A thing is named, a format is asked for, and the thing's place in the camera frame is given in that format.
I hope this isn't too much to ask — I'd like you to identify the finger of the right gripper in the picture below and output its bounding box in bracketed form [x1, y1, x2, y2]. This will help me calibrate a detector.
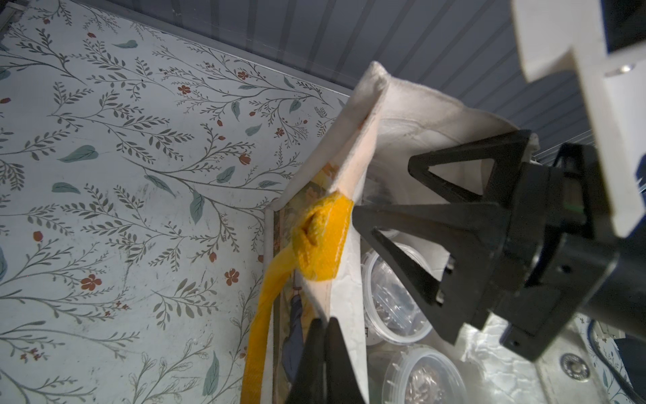
[408, 130, 533, 206]
[353, 203, 510, 343]

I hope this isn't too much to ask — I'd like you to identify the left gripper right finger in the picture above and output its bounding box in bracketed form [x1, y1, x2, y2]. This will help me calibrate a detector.
[324, 317, 363, 404]

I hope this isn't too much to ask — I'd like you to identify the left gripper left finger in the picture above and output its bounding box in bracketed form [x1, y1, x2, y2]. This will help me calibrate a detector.
[286, 319, 326, 404]

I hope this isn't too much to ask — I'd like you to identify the front seed jar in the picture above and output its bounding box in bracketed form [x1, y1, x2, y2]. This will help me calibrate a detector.
[381, 345, 468, 404]

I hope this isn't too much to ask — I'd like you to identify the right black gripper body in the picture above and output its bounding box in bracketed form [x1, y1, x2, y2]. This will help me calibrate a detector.
[497, 143, 645, 361]

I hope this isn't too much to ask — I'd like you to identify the white canvas tote bag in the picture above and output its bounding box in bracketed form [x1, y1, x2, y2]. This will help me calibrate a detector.
[241, 61, 612, 404]

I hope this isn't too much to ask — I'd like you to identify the clear lid seed jar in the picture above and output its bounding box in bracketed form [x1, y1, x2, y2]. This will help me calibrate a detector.
[361, 249, 432, 346]

